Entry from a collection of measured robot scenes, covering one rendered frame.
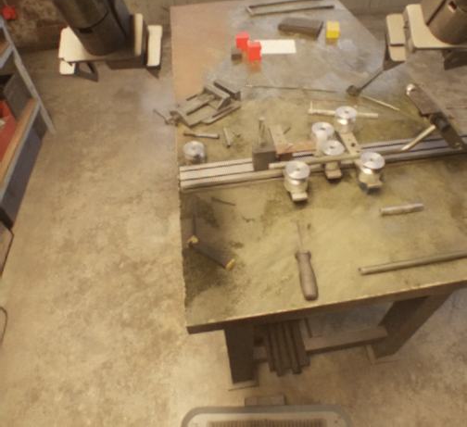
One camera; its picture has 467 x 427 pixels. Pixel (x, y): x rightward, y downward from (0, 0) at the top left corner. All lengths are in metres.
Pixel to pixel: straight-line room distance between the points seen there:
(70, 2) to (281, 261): 0.54
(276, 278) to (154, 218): 1.34
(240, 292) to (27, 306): 1.38
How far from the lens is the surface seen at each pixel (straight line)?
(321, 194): 0.82
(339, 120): 0.91
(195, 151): 0.85
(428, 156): 0.96
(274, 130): 0.91
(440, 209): 0.88
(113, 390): 1.60
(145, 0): 3.80
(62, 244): 2.02
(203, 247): 0.71
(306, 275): 0.66
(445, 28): 0.53
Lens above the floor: 1.48
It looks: 48 degrees down
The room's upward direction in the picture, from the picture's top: 3 degrees counter-clockwise
